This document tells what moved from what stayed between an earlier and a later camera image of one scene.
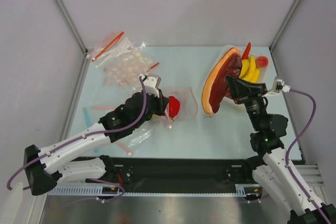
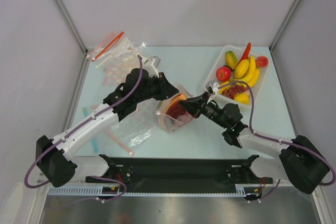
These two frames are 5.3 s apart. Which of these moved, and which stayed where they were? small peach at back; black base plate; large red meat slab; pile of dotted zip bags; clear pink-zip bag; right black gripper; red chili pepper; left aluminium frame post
Moved: large red meat slab; right black gripper; clear pink-zip bag
Stayed: black base plate; left aluminium frame post; pile of dotted zip bags; red chili pepper; small peach at back
